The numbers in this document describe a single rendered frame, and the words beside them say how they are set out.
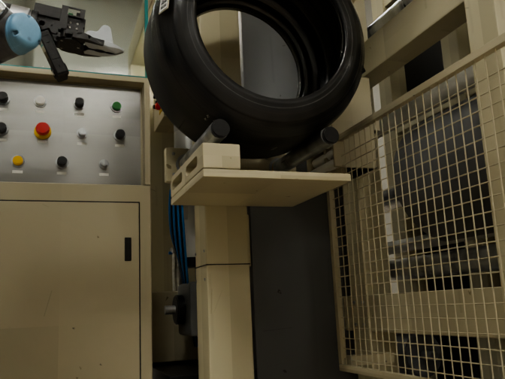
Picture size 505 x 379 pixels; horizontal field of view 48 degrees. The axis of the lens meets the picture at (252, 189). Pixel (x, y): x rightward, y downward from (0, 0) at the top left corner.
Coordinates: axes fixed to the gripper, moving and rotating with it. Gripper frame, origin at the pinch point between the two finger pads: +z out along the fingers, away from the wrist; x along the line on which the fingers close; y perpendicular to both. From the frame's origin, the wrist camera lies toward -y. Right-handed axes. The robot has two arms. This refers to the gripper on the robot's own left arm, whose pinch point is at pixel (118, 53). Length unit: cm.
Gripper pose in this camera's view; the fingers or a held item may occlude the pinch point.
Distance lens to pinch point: 143.0
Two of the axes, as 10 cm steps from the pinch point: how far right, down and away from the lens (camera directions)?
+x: -3.3, 2.0, 9.2
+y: 0.7, -9.7, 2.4
